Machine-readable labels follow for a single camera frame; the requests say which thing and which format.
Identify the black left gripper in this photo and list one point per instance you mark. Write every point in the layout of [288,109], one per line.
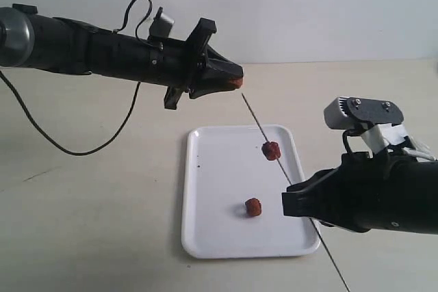
[174,64]

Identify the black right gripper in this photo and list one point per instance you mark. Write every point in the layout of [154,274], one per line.
[390,193]

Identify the brown meatball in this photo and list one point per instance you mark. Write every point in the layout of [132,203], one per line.
[236,83]
[253,207]
[271,151]

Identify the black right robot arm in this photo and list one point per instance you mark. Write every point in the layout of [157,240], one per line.
[385,192]

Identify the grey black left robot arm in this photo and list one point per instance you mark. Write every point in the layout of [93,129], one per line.
[70,47]

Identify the white rectangular plastic tray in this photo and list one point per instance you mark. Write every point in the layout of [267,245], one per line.
[225,167]

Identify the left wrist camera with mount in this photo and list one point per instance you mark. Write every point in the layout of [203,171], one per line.
[161,26]

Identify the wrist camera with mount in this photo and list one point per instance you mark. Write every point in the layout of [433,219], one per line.
[378,123]
[161,26]

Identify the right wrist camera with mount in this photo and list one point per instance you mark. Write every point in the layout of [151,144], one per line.
[378,123]

